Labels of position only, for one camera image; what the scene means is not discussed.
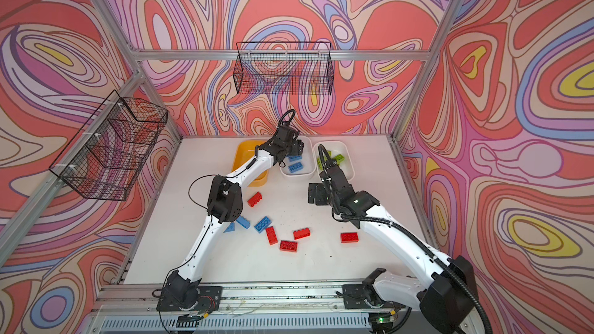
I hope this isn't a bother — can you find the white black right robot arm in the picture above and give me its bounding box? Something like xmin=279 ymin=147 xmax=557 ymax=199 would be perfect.
xmin=320 ymin=165 xmax=493 ymax=333

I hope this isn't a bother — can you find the white middle plastic bin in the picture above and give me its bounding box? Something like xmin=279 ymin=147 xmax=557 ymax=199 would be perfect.
xmin=280 ymin=136 xmax=317 ymax=180

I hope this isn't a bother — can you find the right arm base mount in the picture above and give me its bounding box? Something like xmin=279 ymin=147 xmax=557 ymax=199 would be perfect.
xmin=337 ymin=284 xmax=405 ymax=311

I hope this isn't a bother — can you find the yellow plastic bin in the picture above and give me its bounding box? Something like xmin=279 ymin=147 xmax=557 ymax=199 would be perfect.
xmin=230 ymin=140 xmax=272 ymax=187

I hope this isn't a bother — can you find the black wire basket left wall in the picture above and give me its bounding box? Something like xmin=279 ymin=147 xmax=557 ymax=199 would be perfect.
xmin=49 ymin=91 xmax=169 ymax=202

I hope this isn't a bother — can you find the green lego brick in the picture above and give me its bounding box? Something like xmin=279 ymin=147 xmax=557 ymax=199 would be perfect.
xmin=332 ymin=154 xmax=346 ymax=165
xmin=316 ymin=150 xmax=331 ymax=172

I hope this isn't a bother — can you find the black wire basket back wall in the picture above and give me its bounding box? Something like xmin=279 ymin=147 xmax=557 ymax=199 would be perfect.
xmin=233 ymin=40 xmax=335 ymax=96

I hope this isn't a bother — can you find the white right plastic bin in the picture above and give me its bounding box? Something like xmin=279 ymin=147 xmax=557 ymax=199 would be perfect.
xmin=312 ymin=140 xmax=355 ymax=181

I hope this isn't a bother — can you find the white plastic bin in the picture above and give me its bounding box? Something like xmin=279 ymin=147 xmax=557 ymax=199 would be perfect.
xmin=312 ymin=140 xmax=355 ymax=181
xmin=280 ymin=136 xmax=317 ymax=180

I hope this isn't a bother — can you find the aluminium rail at front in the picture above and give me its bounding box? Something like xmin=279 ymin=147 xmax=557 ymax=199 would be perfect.
xmin=92 ymin=280 xmax=474 ymax=332

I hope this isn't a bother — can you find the red lego brick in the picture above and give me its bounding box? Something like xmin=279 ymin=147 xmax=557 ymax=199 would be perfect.
xmin=265 ymin=227 xmax=278 ymax=245
xmin=247 ymin=192 xmax=263 ymax=207
xmin=279 ymin=241 xmax=299 ymax=253
xmin=293 ymin=227 xmax=311 ymax=241
xmin=340 ymin=232 xmax=359 ymax=244

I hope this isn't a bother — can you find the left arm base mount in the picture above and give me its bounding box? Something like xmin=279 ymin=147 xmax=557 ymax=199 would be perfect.
xmin=152 ymin=270 xmax=223 ymax=321

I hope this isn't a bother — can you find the black wire basket wall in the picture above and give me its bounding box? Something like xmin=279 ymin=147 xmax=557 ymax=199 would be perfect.
xmin=233 ymin=40 xmax=335 ymax=96
xmin=49 ymin=91 xmax=169 ymax=202

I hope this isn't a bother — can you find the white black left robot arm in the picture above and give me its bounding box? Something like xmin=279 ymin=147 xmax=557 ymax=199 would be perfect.
xmin=159 ymin=120 xmax=304 ymax=310

